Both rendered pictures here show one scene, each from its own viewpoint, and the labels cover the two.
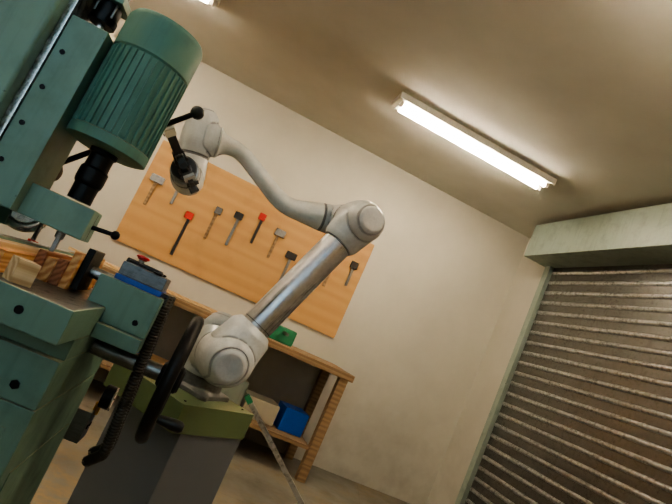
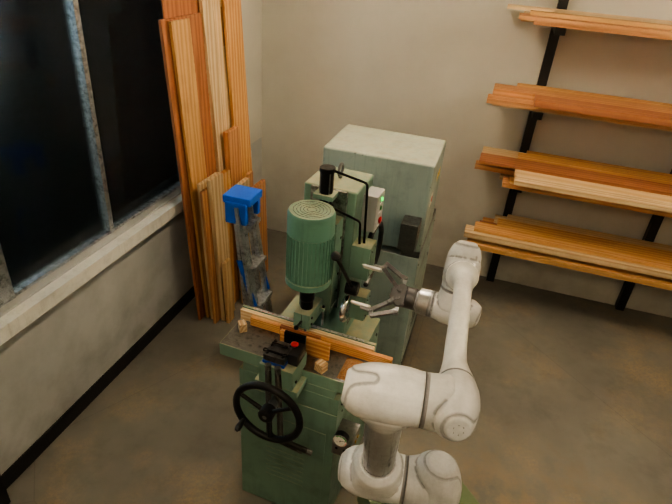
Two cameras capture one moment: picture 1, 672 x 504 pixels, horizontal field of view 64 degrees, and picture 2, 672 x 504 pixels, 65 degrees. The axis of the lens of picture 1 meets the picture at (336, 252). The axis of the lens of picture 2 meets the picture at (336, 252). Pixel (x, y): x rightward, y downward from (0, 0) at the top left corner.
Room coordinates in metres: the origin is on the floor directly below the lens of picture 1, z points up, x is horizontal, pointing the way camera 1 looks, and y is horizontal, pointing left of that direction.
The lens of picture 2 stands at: (2.03, -0.93, 2.35)
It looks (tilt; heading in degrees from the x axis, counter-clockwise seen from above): 31 degrees down; 117
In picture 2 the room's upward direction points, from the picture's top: 5 degrees clockwise
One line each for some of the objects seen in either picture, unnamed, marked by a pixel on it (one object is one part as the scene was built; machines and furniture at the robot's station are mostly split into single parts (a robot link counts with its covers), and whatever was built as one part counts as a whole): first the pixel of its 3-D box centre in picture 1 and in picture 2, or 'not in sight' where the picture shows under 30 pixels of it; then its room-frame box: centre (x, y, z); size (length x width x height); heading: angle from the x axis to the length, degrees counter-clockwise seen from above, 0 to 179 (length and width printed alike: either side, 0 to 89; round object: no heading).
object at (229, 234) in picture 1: (251, 241); not in sight; (4.52, 0.69, 1.50); 2.00 x 0.04 x 0.90; 102
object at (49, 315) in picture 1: (80, 308); (292, 361); (1.17, 0.44, 0.87); 0.61 x 0.30 x 0.06; 9
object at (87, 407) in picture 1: (66, 415); (346, 438); (1.45, 0.45, 0.58); 0.12 x 0.08 x 0.08; 99
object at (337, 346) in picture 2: (52, 267); (318, 340); (1.23, 0.56, 0.92); 0.62 x 0.02 x 0.04; 9
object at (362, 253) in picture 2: not in sight; (363, 258); (1.28, 0.79, 1.23); 0.09 x 0.08 x 0.15; 99
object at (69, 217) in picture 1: (59, 216); (308, 313); (1.17, 0.57, 1.03); 0.14 x 0.07 x 0.09; 99
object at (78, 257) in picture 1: (83, 271); (304, 345); (1.21, 0.49, 0.94); 0.21 x 0.01 x 0.08; 9
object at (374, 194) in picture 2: not in sight; (372, 209); (1.26, 0.89, 1.40); 0.10 x 0.06 x 0.16; 99
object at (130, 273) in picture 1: (145, 275); (284, 352); (1.19, 0.36, 0.99); 0.13 x 0.11 x 0.06; 9
